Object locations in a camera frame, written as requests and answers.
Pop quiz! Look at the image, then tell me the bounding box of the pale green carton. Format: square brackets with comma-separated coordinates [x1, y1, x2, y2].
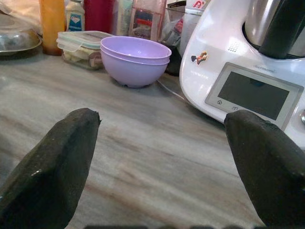
[115, 0, 133, 36]

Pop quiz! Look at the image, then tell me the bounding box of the purple plastic bowl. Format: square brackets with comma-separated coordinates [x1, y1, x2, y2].
[101, 49, 170, 88]
[100, 36, 172, 63]

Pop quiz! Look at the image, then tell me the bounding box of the pink clear plastic container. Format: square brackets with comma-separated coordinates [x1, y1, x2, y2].
[128, 0, 167, 42]

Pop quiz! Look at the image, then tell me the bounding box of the clear plastic bag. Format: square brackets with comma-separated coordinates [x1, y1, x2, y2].
[165, 7, 184, 47]

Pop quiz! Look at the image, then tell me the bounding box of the red bottle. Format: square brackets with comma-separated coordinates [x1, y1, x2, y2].
[83, 0, 117, 35]

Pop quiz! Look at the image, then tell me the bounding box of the orange sauce bottle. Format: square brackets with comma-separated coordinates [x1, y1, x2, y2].
[39, 0, 66, 56]

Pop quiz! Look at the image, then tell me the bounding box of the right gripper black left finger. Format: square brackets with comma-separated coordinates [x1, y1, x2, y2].
[0, 107, 103, 229]

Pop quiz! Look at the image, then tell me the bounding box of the white mayonnaise bottle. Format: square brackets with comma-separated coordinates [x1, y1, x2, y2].
[65, 0, 86, 32]

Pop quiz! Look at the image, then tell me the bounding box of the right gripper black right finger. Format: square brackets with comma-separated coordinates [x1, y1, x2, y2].
[224, 110, 305, 229]

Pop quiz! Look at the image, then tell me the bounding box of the white power cable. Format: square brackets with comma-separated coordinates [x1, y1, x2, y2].
[156, 80, 191, 102]

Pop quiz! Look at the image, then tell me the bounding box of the steel plate with glass lid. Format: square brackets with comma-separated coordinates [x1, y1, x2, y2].
[0, 23, 43, 57]

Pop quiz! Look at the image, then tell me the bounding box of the steel mixing jug black handle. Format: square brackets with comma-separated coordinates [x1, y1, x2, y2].
[242, 0, 305, 60]

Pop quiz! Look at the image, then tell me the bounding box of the white kitchen food processor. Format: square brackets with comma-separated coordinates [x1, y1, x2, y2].
[179, 0, 305, 150]

